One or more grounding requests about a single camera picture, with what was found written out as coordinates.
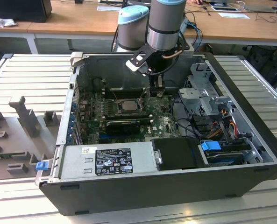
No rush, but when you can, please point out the metal socket cover frame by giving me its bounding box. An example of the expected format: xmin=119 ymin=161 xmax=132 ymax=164
xmin=140 ymin=87 xmax=151 ymax=110

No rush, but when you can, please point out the silver square CPU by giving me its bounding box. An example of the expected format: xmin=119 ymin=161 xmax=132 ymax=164
xmin=121 ymin=100 xmax=141 ymax=112

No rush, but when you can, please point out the CPU socket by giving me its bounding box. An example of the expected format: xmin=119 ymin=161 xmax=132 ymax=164
xmin=114 ymin=97 xmax=145 ymax=116

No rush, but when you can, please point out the pale blue teach pendant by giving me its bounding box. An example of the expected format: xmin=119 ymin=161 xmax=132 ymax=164
xmin=179 ymin=18 xmax=189 ymax=34

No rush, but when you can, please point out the black RAM stick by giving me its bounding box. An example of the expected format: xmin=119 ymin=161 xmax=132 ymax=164
xmin=105 ymin=88 xmax=150 ymax=98
xmin=104 ymin=113 xmax=151 ymax=121

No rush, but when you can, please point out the metal drive cage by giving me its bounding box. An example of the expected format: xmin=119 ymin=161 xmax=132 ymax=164
xmin=178 ymin=62 xmax=237 ymax=117

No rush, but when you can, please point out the green motherboard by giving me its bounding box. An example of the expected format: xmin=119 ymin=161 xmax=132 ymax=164
xmin=78 ymin=90 xmax=188 ymax=144

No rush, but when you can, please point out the black graphics card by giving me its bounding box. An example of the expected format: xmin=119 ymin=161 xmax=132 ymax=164
xmin=105 ymin=120 xmax=140 ymax=135

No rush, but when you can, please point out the pale blue paper sheet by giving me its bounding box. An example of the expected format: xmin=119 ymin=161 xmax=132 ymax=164
xmin=97 ymin=6 xmax=121 ymax=12

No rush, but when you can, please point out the wooden desk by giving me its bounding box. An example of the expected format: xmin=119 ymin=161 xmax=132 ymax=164
xmin=0 ymin=0 xmax=277 ymax=47

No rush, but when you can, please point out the white paper sheet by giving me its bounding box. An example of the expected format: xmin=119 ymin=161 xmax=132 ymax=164
xmin=217 ymin=12 xmax=250 ymax=20

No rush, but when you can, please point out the black plastic shroud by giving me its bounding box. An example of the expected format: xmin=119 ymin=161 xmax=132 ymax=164
xmin=151 ymin=137 xmax=210 ymax=171

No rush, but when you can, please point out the black office chair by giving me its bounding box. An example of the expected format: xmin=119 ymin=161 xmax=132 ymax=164
xmin=244 ymin=45 xmax=277 ymax=89

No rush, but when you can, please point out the hard disk drive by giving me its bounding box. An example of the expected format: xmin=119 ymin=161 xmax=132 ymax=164
xmin=205 ymin=150 xmax=246 ymax=167

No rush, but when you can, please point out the silver power supply unit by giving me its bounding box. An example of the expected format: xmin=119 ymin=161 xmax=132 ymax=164
xmin=58 ymin=141 xmax=161 ymax=179

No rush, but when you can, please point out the black PC case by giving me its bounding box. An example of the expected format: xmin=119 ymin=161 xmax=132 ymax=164
xmin=35 ymin=51 xmax=277 ymax=217

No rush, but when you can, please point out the black computer box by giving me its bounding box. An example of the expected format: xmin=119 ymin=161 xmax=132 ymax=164
xmin=0 ymin=0 xmax=53 ymax=23

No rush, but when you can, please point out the crumpled white paper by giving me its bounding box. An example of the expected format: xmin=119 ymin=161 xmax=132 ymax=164
xmin=0 ymin=13 xmax=18 ymax=28

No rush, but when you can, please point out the grey parts rack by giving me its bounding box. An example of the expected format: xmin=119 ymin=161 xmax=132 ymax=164
xmin=0 ymin=95 xmax=62 ymax=182

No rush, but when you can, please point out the green RAM stick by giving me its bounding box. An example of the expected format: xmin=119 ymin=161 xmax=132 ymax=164
xmin=0 ymin=153 xmax=28 ymax=161

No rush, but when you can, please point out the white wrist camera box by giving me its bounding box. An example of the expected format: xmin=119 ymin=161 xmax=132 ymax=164
xmin=125 ymin=45 xmax=154 ymax=77

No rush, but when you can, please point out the blue cable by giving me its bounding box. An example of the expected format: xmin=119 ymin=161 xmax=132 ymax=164
xmin=187 ymin=22 xmax=203 ymax=53

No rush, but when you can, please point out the grey case latch handle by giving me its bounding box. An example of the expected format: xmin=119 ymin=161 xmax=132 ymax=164
xmin=70 ymin=51 xmax=84 ymax=69

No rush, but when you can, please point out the red yellow wire bundle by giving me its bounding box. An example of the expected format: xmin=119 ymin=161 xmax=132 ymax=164
xmin=208 ymin=118 xmax=237 ymax=139

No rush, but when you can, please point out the blue disk carrier handle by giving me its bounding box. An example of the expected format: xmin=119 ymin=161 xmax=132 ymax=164
xmin=200 ymin=140 xmax=221 ymax=154

